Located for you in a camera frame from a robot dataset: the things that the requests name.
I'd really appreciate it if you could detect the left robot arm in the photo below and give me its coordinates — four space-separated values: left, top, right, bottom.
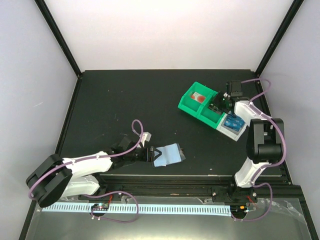
25 132 163 208

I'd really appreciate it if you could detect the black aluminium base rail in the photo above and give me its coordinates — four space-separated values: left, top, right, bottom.
97 174 303 201

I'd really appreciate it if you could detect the dark card in bin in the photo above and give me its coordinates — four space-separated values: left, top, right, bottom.
208 103 221 114

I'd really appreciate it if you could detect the white slotted cable duct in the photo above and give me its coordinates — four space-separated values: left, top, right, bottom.
42 202 231 217

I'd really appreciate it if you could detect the black corner frame post left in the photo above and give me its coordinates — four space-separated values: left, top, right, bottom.
34 0 82 78

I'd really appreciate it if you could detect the right controller board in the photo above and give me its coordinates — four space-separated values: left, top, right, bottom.
230 205 257 214

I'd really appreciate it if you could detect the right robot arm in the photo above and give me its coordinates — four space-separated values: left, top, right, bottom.
209 81 287 203

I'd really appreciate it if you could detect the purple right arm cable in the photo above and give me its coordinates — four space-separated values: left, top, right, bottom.
241 78 286 186

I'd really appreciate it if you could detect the white plastic bin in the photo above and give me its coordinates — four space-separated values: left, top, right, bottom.
216 113 248 142

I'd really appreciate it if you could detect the green plastic bin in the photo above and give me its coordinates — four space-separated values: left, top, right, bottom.
178 81 214 118
196 91 225 129

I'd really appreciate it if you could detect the controller board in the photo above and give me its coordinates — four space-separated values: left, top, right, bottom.
230 205 257 214
91 203 109 212

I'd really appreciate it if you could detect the red card in bin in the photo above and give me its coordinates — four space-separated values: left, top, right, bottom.
190 92 206 104

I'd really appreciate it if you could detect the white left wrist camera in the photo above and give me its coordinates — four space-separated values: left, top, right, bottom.
139 132 152 148

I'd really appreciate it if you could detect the black corner frame post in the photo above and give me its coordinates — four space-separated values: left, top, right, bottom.
34 0 82 78
255 0 304 77

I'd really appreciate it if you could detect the black corner frame post right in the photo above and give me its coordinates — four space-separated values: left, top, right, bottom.
255 0 304 77

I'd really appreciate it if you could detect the left controller board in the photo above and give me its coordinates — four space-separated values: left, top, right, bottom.
91 203 109 212

